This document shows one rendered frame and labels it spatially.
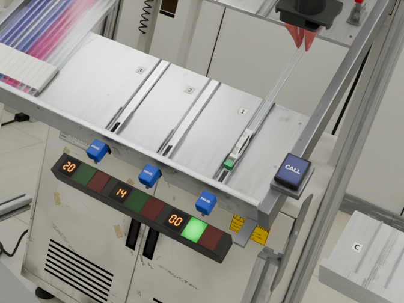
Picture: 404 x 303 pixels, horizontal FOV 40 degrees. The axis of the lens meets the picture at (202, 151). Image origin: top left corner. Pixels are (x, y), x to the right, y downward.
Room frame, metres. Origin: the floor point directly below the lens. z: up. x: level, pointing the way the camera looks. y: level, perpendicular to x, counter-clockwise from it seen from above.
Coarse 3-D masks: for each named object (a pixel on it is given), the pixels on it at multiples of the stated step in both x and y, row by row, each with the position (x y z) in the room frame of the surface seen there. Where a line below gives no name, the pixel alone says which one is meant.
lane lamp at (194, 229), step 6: (192, 222) 0.79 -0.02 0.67; (198, 222) 0.79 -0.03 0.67; (186, 228) 0.78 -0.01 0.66; (192, 228) 0.78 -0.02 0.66; (198, 228) 0.78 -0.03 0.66; (204, 228) 0.78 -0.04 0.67; (186, 234) 0.77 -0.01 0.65; (192, 234) 0.77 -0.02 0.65; (198, 234) 0.77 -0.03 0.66; (192, 240) 0.76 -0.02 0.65
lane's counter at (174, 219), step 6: (174, 210) 0.80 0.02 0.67; (168, 216) 0.80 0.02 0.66; (174, 216) 0.80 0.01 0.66; (180, 216) 0.80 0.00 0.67; (186, 216) 0.80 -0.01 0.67; (168, 222) 0.79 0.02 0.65; (174, 222) 0.79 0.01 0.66; (180, 222) 0.79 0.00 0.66; (174, 228) 0.78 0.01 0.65; (180, 228) 0.78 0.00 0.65
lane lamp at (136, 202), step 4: (136, 192) 0.83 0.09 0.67; (140, 192) 0.83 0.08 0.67; (132, 196) 0.83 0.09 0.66; (136, 196) 0.83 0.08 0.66; (140, 196) 0.83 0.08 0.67; (144, 196) 0.83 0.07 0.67; (148, 196) 0.82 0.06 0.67; (128, 200) 0.82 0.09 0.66; (132, 200) 0.82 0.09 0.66; (136, 200) 0.82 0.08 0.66; (140, 200) 0.82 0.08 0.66; (144, 200) 0.82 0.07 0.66; (128, 204) 0.81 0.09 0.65; (132, 204) 0.81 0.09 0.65; (136, 204) 0.81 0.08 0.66; (140, 204) 0.81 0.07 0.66; (144, 204) 0.81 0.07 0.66; (128, 208) 0.81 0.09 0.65; (132, 208) 0.81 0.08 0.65; (136, 208) 0.81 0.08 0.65; (140, 208) 0.81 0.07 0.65; (136, 212) 0.80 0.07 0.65
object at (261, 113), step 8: (336, 0) 1.14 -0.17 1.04; (304, 40) 1.05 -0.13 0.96; (304, 48) 1.04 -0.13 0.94; (296, 56) 1.02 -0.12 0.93; (288, 64) 1.01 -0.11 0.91; (296, 64) 1.02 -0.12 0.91; (288, 72) 1.00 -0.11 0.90; (280, 80) 0.98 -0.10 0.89; (272, 88) 0.97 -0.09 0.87; (280, 88) 0.97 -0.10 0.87; (272, 96) 0.95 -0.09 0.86; (264, 104) 0.94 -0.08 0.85; (272, 104) 0.95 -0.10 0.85; (264, 112) 0.93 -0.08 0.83; (256, 120) 0.91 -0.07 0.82; (248, 128) 0.90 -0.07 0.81; (256, 128) 0.91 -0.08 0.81; (232, 160) 0.85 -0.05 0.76; (232, 168) 0.85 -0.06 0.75
